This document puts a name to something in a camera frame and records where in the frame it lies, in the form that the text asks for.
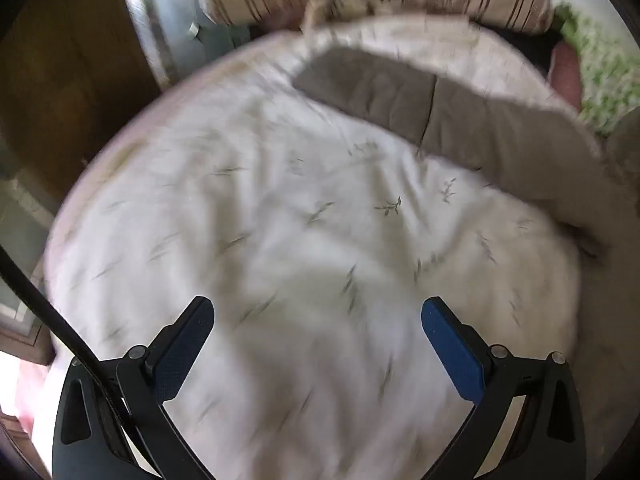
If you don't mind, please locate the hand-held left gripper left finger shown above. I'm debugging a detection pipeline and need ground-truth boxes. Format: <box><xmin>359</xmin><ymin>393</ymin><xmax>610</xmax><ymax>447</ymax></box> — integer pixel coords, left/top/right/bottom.
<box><xmin>52</xmin><ymin>296</ymin><xmax>216</xmax><ymax>480</ymax></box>

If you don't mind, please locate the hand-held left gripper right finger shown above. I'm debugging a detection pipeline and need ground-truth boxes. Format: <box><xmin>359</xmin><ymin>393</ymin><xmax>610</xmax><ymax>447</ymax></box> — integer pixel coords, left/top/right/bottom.
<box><xmin>420</xmin><ymin>296</ymin><xmax>587</xmax><ymax>480</ymax></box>

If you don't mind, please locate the grey-brown padded jacket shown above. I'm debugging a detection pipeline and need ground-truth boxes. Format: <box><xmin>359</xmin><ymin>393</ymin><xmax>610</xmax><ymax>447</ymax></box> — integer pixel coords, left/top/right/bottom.
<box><xmin>294</xmin><ymin>47</ymin><xmax>640</xmax><ymax>281</ymax></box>

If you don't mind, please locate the white leaf-print quilt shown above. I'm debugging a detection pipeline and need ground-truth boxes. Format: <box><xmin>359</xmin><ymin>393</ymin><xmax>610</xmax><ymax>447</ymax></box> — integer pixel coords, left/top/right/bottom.
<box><xmin>42</xmin><ymin>15</ymin><xmax>601</xmax><ymax>480</ymax></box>

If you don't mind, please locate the wooden cabinet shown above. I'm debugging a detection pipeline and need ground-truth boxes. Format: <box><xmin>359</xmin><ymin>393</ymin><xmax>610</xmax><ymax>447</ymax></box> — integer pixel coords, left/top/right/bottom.
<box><xmin>0</xmin><ymin>0</ymin><xmax>166</xmax><ymax>201</ymax></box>

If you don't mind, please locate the pink bedsheet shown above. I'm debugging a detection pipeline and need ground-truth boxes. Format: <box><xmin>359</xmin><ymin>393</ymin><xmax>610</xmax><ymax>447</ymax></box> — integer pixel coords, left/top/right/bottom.
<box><xmin>547</xmin><ymin>42</ymin><xmax>583</xmax><ymax>111</ymax></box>

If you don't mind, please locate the dark cloth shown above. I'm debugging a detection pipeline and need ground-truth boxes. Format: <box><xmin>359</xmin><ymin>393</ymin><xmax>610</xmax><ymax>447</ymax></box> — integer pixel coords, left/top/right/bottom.
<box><xmin>475</xmin><ymin>20</ymin><xmax>556</xmax><ymax>81</ymax></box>

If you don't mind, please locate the green white patterned pillow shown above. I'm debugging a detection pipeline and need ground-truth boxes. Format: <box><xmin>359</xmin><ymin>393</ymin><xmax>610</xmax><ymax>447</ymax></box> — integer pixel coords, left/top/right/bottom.
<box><xmin>552</xmin><ymin>2</ymin><xmax>640</xmax><ymax>136</ymax></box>

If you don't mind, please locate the black cable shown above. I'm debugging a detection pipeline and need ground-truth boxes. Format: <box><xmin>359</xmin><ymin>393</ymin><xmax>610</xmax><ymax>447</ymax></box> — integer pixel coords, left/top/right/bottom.
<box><xmin>0</xmin><ymin>247</ymin><xmax>148</xmax><ymax>480</ymax></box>

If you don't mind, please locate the grey metal frame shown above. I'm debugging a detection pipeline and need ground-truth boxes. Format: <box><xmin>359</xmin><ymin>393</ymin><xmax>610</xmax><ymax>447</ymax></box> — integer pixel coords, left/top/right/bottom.
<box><xmin>117</xmin><ymin>0</ymin><xmax>211</xmax><ymax>88</ymax></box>

